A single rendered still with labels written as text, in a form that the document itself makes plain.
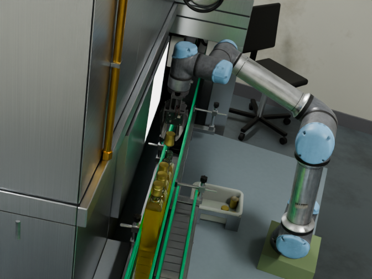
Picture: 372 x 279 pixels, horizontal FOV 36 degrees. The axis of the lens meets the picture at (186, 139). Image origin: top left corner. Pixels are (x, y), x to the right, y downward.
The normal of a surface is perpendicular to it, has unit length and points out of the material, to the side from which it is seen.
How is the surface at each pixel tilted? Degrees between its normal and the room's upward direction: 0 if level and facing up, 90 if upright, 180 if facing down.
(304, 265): 3
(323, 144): 85
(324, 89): 90
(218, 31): 90
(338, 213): 0
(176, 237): 0
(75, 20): 90
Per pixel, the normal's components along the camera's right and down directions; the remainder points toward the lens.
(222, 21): -0.12, 0.51
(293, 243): -0.32, 0.61
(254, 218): 0.16, -0.84
